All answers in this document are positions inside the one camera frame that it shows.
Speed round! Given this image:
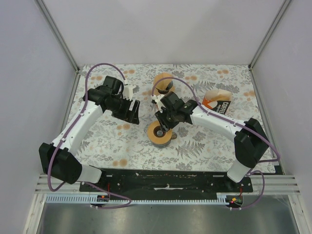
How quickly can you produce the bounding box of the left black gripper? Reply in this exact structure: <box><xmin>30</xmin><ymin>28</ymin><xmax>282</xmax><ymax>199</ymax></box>
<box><xmin>107</xmin><ymin>95</ymin><xmax>140</xmax><ymax>125</ymax></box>

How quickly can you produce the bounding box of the grey glass carafe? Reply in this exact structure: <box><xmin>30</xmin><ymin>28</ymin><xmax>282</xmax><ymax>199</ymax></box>
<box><xmin>152</xmin><ymin>132</ymin><xmax>177</xmax><ymax>148</ymax></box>

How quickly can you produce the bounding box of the blue glass dripper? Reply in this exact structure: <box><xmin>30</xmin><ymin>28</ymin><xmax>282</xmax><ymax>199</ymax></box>
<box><xmin>156</xmin><ymin>81</ymin><xmax>174</xmax><ymax>94</ymax></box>

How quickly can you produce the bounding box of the orange coffee filter box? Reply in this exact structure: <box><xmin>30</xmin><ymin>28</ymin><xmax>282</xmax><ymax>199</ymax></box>
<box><xmin>202</xmin><ymin>89</ymin><xmax>232</xmax><ymax>115</ymax></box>

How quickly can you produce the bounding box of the wooden ring dripper stand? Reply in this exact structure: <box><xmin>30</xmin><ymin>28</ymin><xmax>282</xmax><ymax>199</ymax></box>
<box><xmin>155</xmin><ymin>90</ymin><xmax>174</xmax><ymax>96</ymax></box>

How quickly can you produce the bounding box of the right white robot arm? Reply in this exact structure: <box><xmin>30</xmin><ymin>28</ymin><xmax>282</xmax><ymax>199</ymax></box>
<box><xmin>152</xmin><ymin>92</ymin><xmax>269</xmax><ymax>192</ymax></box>

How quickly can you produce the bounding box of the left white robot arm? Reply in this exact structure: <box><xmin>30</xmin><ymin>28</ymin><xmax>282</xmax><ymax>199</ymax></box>
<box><xmin>39</xmin><ymin>76</ymin><xmax>140</xmax><ymax>192</ymax></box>

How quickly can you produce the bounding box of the floral tablecloth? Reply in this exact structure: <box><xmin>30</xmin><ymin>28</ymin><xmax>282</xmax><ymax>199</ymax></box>
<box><xmin>69</xmin><ymin>64</ymin><xmax>261</xmax><ymax>172</ymax></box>

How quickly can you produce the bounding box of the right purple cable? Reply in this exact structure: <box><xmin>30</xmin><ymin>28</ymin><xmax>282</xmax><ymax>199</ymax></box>
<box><xmin>151</xmin><ymin>77</ymin><xmax>281</xmax><ymax>210</ymax></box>

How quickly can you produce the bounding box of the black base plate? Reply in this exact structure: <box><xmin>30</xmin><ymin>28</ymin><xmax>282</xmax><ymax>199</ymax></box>
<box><xmin>79</xmin><ymin>166</ymin><xmax>253</xmax><ymax>201</ymax></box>

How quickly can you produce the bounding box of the white cable duct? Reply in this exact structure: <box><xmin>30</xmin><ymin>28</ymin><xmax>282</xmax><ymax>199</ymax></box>
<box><xmin>45</xmin><ymin>194</ymin><xmax>230</xmax><ymax>205</ymax></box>

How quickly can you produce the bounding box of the aluminium frame rail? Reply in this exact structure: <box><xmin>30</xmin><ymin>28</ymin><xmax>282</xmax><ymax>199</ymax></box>
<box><xmin>251</xmin><ymin>175</ymin><xmax>300</xmax><ymax>195</ymax></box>

